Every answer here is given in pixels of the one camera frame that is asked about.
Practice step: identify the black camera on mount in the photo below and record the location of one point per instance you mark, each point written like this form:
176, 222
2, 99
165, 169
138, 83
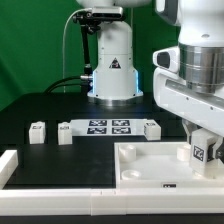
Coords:
99, 14

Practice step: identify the white obstacle wall left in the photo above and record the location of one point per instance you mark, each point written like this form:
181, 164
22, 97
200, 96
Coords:
8, 164

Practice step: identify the white obstacle wall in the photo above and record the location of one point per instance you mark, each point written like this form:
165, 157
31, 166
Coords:
110, 202
8, 164

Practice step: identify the white obstacle wall front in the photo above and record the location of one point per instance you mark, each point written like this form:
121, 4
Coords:
110, 202

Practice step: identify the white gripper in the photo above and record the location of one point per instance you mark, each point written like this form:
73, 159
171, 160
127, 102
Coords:
189, 82

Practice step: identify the white square tabletop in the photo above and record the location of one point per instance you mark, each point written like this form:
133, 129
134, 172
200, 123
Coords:
158, 165

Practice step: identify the white marker sheet with tags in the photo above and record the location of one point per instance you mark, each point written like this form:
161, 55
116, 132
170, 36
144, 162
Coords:
107, 127

